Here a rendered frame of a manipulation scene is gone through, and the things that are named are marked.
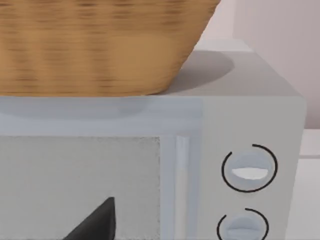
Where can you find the pale microwave knob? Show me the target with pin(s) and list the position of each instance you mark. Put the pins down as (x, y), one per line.
(243, 227)
(250, 168)

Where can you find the pale microwave oven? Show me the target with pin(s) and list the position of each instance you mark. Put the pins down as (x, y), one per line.
(250, 112)

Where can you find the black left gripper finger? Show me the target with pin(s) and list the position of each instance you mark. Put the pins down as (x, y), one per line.
(101, 221)

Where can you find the woven wicker basket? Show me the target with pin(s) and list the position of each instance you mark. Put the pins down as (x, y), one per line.
(95, 47)

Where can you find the pale microwave door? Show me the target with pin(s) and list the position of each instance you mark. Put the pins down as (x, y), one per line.
(82, 165)

